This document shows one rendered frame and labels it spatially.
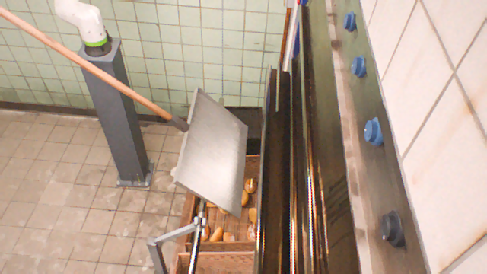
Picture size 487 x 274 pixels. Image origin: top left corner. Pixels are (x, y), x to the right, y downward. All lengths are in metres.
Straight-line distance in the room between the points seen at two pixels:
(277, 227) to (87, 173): 2.26
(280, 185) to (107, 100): 1.43
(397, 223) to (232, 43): 2.39
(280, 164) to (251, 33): 1.53
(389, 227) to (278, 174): 0.85
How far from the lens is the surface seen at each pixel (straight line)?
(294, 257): 1.10
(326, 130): 0.96
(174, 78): 3.07
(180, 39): 2.84
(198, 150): 1.60
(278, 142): 1.42
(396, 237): 0.51
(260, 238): 1.15
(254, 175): 2.28
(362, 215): 0.69
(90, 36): 2.18
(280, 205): 1.25
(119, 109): 2.45
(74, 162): 3.35
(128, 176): 3.02
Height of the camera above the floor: 2.46
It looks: 49 degrees down
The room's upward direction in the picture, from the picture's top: 4 degrees clockwise
